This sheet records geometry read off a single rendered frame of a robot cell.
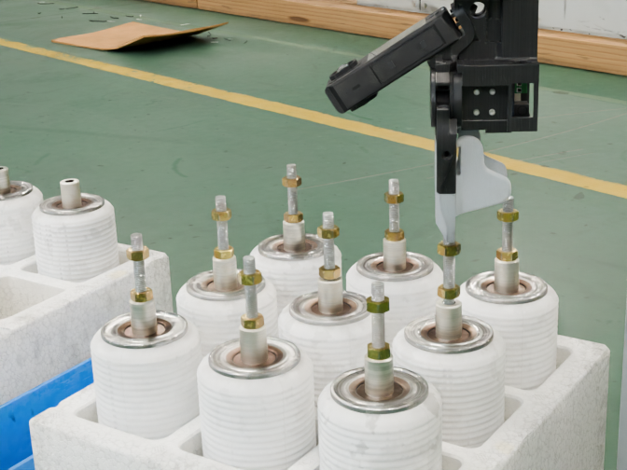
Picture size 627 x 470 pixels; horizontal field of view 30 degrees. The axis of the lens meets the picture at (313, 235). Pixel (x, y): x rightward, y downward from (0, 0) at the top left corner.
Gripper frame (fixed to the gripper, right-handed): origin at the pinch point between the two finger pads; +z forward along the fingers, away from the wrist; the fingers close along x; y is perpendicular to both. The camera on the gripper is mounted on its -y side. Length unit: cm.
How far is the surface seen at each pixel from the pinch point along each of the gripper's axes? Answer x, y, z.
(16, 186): 44, -51, 10
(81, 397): 1.8, -32.3, 17.1
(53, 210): 34, -44, 10
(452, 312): -1.1, 0.9, 7.5
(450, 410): -4.7, 0.6, 14.7
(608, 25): 235, 51, 24
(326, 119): 178, -23, 35
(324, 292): 4.5, -10.2, 7.9
